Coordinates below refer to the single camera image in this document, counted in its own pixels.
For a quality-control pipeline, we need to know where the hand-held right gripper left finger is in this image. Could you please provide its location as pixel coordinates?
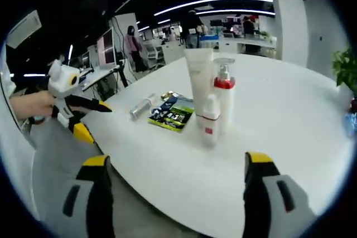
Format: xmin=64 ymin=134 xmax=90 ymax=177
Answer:
xmin=41 ymin=153 xmax=115 ymax=238

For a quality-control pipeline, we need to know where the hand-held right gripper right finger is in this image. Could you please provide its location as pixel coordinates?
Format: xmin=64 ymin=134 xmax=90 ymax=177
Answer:
xmin=242 ymin=151 xmax=316 ymax=238

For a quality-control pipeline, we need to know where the silver clear-capped skincare bottle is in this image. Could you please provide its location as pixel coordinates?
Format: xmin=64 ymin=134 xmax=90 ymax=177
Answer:
xmin=128 ymin=92 xmax=157 ymax=122

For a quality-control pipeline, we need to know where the small white skincare bottle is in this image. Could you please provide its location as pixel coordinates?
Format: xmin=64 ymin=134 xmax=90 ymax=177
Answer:
xmin=201 ymin=94 xmax=223 ymax=148

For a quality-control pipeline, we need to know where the gold skincare sachet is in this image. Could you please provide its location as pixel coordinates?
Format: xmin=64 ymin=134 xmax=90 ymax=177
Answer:
xmin=159 ymin=90 xmax=180 ymax=102

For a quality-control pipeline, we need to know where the white red-collared pump skincare bottle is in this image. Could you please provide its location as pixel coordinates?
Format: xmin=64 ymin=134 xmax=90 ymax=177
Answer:
xmin=212 ymin=57 xmax=237 ymax=135

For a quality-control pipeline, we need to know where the green silver skincare mask packet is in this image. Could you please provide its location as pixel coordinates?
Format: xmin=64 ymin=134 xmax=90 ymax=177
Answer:
xmin=147 ymin=96 xmax=195 ymax=135

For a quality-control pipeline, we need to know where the white skincare tube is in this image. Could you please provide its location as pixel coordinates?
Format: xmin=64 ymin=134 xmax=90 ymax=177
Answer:
xmin=183 ymin=47 xmax=215 ymax=136

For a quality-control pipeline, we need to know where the grey chair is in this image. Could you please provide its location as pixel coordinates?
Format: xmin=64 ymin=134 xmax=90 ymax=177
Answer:
xmin=30 ymin=115 xmax=99 ymax=222

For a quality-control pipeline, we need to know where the black tripod stand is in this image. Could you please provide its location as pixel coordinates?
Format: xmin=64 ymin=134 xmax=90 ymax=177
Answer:
xmin=114 ymin=51 xmax=129 ymax=88

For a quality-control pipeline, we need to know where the monitor with pink screen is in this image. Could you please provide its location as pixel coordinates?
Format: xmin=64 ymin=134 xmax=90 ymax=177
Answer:
xmin=95 ymin=27 xmax=117 ymax=69

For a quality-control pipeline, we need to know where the ceiling air conditioner unit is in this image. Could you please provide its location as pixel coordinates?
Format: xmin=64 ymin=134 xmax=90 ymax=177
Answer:
xmin=4 ymin=9 xmax=43 ymax=50

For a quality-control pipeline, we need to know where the white office chair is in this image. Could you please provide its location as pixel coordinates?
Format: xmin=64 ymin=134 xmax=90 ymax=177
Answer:
xmin=144 ymin=43 xmax=165 ymax=67

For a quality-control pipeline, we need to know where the blue plastic bag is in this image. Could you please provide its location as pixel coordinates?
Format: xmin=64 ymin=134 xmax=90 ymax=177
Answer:
xmin=344 ymin=111 xmax=357 ymax=139

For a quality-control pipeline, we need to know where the row of white office desks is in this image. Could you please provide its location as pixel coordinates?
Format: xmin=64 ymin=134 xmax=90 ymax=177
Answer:
xmin=161 ymin=36 xmax=277 ymax=58

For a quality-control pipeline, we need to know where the green potted plant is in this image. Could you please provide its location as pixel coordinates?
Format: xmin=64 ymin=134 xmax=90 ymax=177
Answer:
xmin=331 ymin=43 xmax=357 ymax=102

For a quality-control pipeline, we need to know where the ceiling light strip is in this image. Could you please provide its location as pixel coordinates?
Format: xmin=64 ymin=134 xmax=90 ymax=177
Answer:
xmin=195 ymin=8 xmax=276 ymax=17
xmin=153 ymin=0 xmax=274 ymax=17

